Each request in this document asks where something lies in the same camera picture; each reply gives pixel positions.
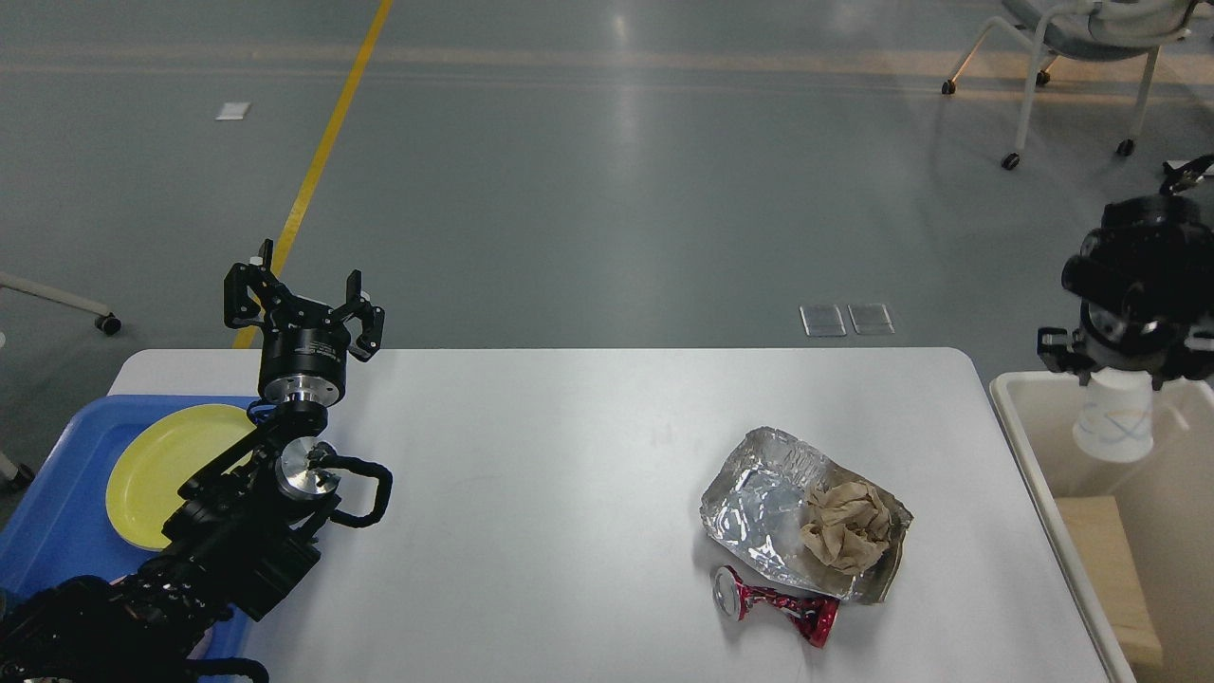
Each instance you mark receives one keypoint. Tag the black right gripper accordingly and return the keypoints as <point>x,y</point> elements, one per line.
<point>1165,350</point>

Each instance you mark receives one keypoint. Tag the crushed red can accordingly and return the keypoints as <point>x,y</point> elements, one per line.
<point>813,616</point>

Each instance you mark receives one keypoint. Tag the floor outlet plate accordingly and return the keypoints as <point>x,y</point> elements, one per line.
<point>822,321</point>
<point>871,319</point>

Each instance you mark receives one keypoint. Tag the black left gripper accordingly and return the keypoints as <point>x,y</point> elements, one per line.
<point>299,362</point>

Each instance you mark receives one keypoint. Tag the yellow plastic plate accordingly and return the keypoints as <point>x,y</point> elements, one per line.
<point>141,492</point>

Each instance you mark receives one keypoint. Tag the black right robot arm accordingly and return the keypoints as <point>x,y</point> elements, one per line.
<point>1144,278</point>

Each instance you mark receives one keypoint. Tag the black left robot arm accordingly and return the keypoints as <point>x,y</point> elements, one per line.
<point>245,533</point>

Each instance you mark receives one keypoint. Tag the beige plastic bin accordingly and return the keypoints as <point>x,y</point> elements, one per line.
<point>1164,505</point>

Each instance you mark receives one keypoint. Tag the blue plastic tray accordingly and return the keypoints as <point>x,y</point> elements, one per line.
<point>62,529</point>

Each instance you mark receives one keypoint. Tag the brown paper bag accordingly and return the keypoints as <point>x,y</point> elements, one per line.
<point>1097,532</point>

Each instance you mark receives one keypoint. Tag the white caster leg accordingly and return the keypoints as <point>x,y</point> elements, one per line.
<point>105,320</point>

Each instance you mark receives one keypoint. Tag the white office chair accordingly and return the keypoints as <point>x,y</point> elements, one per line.
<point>1096,32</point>

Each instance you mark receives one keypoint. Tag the brown paper ball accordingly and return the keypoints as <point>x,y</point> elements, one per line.
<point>848,528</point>

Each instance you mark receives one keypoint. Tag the small clear plastic cup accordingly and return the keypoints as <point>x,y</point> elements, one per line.
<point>1115,420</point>

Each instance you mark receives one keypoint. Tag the silver foil wrapper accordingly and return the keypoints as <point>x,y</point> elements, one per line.
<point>760,500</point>

